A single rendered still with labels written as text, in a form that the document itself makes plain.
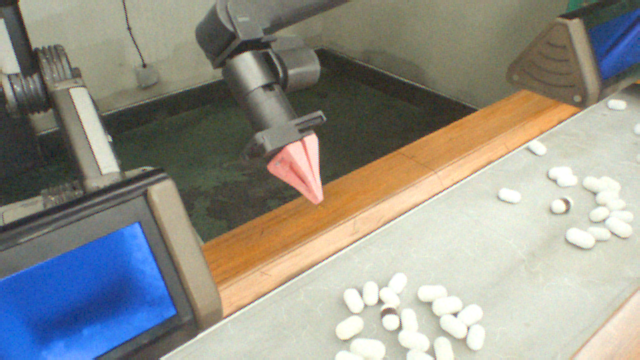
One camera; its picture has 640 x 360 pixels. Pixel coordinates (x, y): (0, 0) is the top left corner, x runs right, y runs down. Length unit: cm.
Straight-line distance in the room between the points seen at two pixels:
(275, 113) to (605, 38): 35
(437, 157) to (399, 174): 9
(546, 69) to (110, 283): 39
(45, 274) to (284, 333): 45
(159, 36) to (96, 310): 247
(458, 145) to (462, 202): 14
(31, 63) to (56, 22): 152
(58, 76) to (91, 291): 78
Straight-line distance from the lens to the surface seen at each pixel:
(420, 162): 92
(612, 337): 71
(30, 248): 24
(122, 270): 25
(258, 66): 68
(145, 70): 265
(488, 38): 254
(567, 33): 50
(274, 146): 63
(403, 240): 79
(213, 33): 70
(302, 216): 79
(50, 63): 100
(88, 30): 256
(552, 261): 82
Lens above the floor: 125
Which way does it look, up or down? 34 degrees down
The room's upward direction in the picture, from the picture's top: straight up
